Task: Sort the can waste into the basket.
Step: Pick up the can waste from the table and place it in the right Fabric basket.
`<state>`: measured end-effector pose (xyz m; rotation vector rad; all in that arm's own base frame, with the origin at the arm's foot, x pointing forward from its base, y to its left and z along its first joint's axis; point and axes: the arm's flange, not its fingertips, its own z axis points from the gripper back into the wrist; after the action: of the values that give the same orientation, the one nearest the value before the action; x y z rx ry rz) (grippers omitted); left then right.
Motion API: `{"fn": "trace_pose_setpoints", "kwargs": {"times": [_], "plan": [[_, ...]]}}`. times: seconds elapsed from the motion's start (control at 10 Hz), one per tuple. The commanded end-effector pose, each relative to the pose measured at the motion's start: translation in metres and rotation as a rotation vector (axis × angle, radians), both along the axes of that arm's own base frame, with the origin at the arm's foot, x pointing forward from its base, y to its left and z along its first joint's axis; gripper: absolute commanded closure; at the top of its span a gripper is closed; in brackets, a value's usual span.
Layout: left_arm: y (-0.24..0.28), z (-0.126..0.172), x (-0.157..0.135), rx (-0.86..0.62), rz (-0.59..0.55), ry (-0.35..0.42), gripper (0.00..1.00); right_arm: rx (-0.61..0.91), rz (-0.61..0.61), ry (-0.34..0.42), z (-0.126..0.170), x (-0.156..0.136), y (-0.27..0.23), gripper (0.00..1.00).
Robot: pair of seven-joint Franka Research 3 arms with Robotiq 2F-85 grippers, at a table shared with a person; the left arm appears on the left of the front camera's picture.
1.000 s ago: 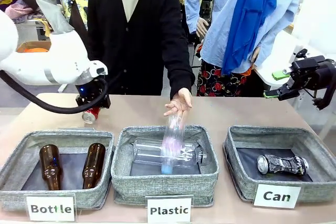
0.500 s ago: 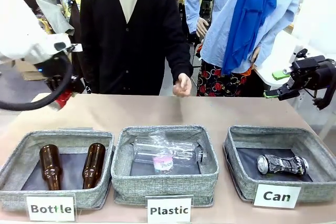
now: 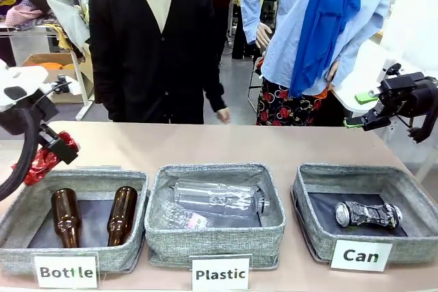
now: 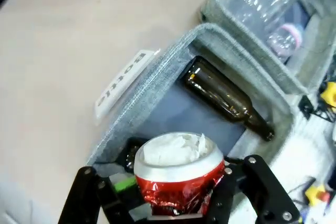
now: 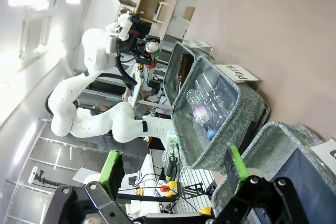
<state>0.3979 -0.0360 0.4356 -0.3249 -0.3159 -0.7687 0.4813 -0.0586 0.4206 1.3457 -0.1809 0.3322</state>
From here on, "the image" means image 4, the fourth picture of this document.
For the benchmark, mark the grey fabric basket plastic label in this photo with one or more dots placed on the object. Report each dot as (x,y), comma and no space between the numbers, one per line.
(236,16)

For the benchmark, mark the clear plastic bottle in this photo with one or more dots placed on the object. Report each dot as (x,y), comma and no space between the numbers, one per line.
(262,6)

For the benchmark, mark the crushed red soda can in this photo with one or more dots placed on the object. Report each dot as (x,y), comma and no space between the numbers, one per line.
(178,176)

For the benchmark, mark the yellow and black device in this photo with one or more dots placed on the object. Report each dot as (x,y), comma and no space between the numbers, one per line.
(329,94)

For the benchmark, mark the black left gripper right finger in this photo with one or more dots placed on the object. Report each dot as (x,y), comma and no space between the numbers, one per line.
(262,195)

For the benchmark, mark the grey fabric basket bottle label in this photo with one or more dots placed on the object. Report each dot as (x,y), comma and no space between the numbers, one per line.
(157,77)

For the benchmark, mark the yellow and red button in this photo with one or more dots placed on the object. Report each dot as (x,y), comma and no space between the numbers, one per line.
(317,194)

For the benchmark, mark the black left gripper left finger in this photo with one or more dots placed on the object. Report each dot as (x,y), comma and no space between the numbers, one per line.
(86,203)

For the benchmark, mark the white sign reading Bottle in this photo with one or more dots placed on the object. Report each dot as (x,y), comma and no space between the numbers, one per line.
(123,82)

